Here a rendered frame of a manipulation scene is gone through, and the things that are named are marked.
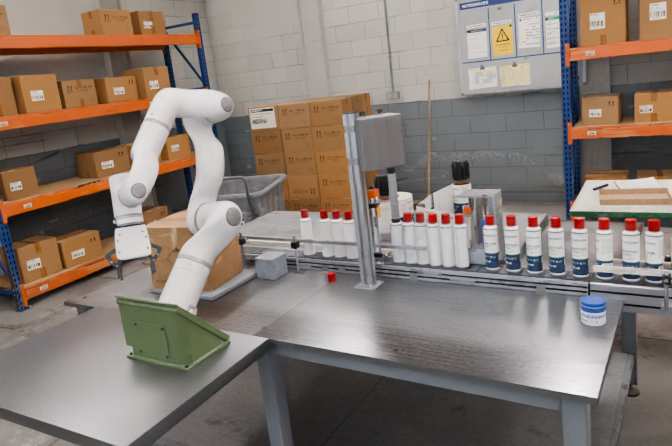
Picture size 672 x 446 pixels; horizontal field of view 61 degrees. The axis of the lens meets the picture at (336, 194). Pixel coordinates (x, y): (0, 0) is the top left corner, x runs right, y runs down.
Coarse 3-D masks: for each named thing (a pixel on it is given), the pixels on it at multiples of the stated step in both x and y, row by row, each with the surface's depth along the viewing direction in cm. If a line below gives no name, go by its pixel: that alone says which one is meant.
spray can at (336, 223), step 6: (336, 210) 241; (336, 216) 240; (336, 222) 240; (342, 222) 241; (336, 228) 240; (342, 228) 241; (336, 234) 241; (342, 234) 242; (336, 240) 242; (342, 240) 242; (336, 246) 242; (342, 246) 242; (336, 252) 243; (342, 252) 243
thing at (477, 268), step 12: (252, 252) 267; (264, 252) 265; (288, 252) 260; (300, 252) 258; (384, 264) 230; (396, 264) 228; (480, 264) 217; (528, 276) 200; (540, 276) 199; (552, 276) 197; (564, 276) 196
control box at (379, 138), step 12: (360, 120) 204; (372, 120) 206; (384, 120) 208; (396, 120) 210; (360, 132) 205; (372, 132) 207; (384, 132) 209; (396, 132) 211; (360, 144) 207; (372, 144) 208; (384, 144) 209; (396, 144) 212; (360, 156) 209; (372, 156) 208; (384, 156) 210; (396, 156) 212; (360, 168) 211; (372, 168) 209
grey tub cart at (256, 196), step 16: (240, 176) 445; (256, 176) 533; (272, 176) 529; (224, 192) 526; (240, 192) 537; (256, 192) 454; (272, 192) 490; (240, 208) 461; (256, 208) 459; (272, 208) 492
